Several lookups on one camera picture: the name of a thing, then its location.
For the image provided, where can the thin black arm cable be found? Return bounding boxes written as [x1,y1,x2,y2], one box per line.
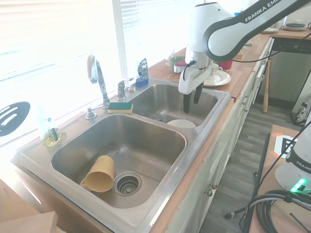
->
[232,52,276,64]

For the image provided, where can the chrome faucet handle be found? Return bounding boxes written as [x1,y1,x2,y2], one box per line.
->
[116,77,135,100]

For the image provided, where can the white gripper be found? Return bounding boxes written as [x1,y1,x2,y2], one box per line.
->
[178,65,211,114]

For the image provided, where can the white plate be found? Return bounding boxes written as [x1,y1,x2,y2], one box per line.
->
[166,118,196,129]

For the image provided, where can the black slotted spatula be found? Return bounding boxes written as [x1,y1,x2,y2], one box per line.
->
[0,101,31,137]

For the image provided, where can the clear wine glass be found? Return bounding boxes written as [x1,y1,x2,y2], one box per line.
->
[165,47,176,67]

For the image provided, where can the blue dish soap bottle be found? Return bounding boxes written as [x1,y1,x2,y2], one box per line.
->
[135,57,149,87]

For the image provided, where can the clear bottle yellow liquid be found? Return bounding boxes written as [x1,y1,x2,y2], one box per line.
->
[36,104,67,148]

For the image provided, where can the grey coiled cable bundle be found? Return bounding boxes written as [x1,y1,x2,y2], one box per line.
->
[242,189,311,233]

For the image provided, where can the red cup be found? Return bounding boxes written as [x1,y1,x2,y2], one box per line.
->
[218,59,233,69]

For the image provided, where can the stainless steel double sink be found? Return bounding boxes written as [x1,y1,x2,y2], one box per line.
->
[14,77,231,233]

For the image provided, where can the white kitchen cabinet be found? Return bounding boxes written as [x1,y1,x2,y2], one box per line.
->
[150,38,274,233]

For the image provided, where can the chrome sink faucet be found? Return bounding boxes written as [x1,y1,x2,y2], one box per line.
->
[86,54,110,109]

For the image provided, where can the wrist camera with red mount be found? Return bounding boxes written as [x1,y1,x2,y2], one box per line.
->
[173,60,188,74]

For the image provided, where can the black base cable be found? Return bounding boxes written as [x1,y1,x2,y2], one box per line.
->
[239,121,309,233]

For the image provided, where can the yellow plastic cup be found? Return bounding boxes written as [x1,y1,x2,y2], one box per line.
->
[80,155,115,193]

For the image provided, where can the white window blinds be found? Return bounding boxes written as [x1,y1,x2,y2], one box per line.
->
[121,0,141,30]

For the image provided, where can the black dishwasher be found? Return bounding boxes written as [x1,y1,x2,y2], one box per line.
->
[257,37,311,103]

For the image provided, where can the chrome soap dispenser pump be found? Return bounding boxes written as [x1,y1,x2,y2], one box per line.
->
[85,106,98,120]

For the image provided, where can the cream dinner plate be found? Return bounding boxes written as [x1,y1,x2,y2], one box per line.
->
[203,70,231,87]

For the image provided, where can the white floral teacup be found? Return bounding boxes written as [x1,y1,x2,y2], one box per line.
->
[210,63,224,76]

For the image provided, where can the white fiducial marker sheet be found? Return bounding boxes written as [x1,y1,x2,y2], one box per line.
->
[273,135,301,160]

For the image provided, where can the green ceramic bowl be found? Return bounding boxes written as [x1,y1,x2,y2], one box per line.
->
[169,56,187,70]

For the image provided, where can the stack of plates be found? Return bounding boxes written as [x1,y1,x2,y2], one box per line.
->
[281,22,307,32]

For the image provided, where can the metal drain strainer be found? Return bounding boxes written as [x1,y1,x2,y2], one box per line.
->
[113,171,143,196]

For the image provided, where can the yellow green sponge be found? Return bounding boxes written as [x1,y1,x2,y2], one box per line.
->
[107,101,134,114]

